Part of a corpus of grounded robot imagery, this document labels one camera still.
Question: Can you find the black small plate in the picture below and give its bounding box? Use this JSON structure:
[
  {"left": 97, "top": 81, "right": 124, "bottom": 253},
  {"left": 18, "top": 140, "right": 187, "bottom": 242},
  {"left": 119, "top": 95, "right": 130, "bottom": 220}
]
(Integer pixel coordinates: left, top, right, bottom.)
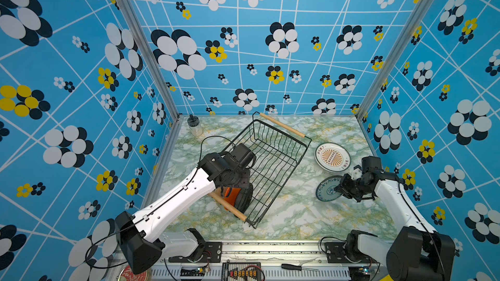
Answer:
[{"left": 234, "top": 183, "right": 254, "bottom": 213}]

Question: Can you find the grey-green small plate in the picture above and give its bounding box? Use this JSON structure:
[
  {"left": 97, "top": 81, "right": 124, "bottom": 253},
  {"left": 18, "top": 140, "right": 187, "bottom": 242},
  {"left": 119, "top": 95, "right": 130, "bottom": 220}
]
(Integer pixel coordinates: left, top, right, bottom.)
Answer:
[{"left": 316, "top": 176, "right": 342, "bottom": 202}]

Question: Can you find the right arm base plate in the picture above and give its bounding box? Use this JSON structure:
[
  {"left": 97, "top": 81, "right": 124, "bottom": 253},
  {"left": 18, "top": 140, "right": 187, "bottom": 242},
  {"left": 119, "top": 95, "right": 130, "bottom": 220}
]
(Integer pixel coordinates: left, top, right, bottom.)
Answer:
[{"left": 321, "top": 241, "right": 374, "bottom": 266}]

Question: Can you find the black terminal power board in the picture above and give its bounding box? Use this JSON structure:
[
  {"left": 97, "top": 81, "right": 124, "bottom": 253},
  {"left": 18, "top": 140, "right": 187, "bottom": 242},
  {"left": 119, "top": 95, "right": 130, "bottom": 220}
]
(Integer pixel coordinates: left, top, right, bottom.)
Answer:
[{"left": 221, "top": 262, "right": 266, "bottom": 281}]

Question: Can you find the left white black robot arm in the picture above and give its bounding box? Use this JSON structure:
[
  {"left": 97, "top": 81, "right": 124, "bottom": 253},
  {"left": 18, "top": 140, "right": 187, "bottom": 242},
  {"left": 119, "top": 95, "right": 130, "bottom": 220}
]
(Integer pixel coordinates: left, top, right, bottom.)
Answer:
[{"left": 115, "top": 144, "right": 257, "bottom": 274}]

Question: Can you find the white plate orange sunburst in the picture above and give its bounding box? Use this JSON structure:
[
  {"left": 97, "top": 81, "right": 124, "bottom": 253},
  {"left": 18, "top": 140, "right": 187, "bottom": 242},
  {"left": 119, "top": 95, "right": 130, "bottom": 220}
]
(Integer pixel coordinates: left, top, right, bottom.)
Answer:
[{"left": 315, "top": 143, "right": 351, "bottom": 173}]

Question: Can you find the black screwdriver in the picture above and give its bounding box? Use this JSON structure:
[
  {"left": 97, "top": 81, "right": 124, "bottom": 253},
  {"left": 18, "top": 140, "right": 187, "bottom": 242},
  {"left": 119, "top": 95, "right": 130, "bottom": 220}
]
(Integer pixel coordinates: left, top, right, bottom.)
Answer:
[{"left": 281, "top": 264, "right": 318, "bottom": 271}]

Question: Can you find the small green circuit board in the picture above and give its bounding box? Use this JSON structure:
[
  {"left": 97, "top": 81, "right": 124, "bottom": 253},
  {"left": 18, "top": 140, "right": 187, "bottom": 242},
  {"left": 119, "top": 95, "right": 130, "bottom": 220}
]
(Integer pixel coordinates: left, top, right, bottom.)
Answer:
[{"left": 180, "top": 267, "right": 210, "bottom": 277}]

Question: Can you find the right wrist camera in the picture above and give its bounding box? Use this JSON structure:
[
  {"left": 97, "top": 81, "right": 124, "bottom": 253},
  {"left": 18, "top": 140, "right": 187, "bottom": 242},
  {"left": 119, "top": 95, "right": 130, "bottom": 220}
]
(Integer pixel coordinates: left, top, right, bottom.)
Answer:
[{"left": 351, "top": 165, "right": 363, "bottom": 180}]

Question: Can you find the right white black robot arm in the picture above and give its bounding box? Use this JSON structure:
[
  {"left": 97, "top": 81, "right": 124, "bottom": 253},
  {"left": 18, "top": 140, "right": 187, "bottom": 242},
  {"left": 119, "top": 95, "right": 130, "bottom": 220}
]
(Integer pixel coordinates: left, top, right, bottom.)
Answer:
[{"left": 334, "top": 156, "right": 454, "bottom": 280}]

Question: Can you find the black wire dish rack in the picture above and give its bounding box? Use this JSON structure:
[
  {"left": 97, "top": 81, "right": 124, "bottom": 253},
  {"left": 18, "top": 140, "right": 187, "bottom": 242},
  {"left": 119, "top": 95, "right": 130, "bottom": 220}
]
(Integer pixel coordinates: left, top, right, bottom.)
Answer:
[{"left": 216, "top": 113, "right": 312, "bottom": 228}]

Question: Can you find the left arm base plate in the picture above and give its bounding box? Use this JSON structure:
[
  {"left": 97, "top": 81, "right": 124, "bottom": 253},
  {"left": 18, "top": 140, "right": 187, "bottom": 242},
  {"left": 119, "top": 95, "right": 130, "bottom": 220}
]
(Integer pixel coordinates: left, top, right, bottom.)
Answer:
[{"left": 168, "top": 241, "right": 223, "bottom": 264}]

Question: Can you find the red round tin lid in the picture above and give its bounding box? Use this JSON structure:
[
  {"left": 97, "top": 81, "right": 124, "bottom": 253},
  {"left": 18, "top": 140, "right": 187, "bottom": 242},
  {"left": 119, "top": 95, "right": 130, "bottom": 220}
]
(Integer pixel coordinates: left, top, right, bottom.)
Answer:
[{"left": 117, "top": 266, "right": 152, "bottom": 281}]

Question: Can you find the clear jar black lid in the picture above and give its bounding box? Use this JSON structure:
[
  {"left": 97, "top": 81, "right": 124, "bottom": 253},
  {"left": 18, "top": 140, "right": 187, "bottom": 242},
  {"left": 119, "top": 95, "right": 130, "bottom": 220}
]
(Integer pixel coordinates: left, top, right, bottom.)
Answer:
[{"left": 187, "top": 114, "right": 203, "bottom": 137}]

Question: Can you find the orange small plate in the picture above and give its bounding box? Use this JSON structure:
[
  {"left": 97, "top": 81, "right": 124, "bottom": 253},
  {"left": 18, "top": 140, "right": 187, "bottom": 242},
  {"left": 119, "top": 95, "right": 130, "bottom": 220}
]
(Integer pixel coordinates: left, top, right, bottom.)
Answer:
[{"left": 221, "top": 187, "right": 241, "bottom": 206}]

